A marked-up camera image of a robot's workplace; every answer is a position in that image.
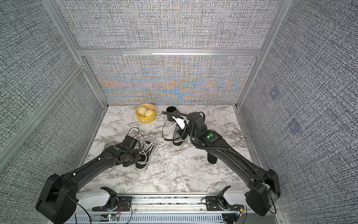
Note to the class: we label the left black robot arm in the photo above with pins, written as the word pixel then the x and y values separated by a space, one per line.
pixel 57 200

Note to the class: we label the beige bun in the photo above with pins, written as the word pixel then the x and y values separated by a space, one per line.
pixel 141 111
pixel 149 113

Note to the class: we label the right beige bun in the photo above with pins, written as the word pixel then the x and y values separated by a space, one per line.
pixel 149 113

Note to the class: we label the aluminium front rail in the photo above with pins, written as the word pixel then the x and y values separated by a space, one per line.
pixel 95 198

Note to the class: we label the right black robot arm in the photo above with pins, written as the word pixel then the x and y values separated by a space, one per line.
pixel 264 187

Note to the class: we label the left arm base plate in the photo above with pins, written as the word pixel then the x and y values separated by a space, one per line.
pixel 113 202

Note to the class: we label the black mug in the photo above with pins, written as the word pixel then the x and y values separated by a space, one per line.
pixel 171 109

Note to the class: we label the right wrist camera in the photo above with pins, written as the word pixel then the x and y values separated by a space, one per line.
pixel 180 121

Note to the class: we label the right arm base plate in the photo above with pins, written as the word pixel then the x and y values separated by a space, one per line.
pixel 226 200

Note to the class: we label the black insole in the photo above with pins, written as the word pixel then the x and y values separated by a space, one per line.
pixel 211 158

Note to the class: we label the aluminium enclosure frame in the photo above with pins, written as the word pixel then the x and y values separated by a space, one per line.
pixel 35 58

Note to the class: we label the left beige bun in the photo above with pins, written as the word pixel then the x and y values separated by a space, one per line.
pixel 141 111

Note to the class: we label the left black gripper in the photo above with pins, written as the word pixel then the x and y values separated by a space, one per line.
pixel 134 156

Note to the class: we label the black sneaker white laces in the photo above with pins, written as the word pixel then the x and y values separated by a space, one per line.
pixel 179 135
pixel 145 152

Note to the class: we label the yellow steamer basket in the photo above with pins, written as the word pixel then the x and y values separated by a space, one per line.
pixel 147 119

